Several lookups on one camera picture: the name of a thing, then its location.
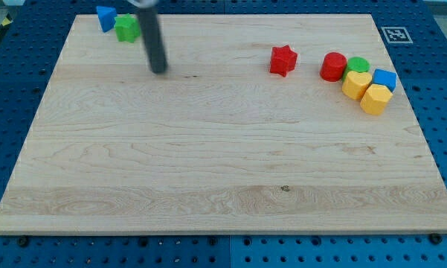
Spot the yellow hexagon block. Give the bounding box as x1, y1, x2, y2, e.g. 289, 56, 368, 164
360, 84, 393, 115

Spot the white fiducial marker tag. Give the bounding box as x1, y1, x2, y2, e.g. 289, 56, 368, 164
382, 26, 413, 44

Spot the blue triangular block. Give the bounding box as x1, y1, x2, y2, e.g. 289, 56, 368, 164
96, 6, 117, 33

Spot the red star block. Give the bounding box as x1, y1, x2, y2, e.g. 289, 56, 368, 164
269, 45, 298, 77

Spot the blue cube block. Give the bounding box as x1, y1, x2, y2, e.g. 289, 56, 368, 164
372, 68, 397, 92

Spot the green cylinder block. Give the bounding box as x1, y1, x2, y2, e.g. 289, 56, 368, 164
342, 57, 370, 80

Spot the green star block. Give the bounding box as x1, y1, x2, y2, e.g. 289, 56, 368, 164
114, 14, 141, 43

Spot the light wooden board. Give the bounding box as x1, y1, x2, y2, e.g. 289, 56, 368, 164
0, 14, 447, 236

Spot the yellow rounded block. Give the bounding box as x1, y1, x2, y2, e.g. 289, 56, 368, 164
341, 71, 372, 101

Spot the red cylinder block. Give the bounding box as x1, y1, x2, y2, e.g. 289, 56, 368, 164
319, 52, 347, 82

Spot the grey cylindrical robot arm rod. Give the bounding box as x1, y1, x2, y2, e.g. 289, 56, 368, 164
128, 0, 167, 74

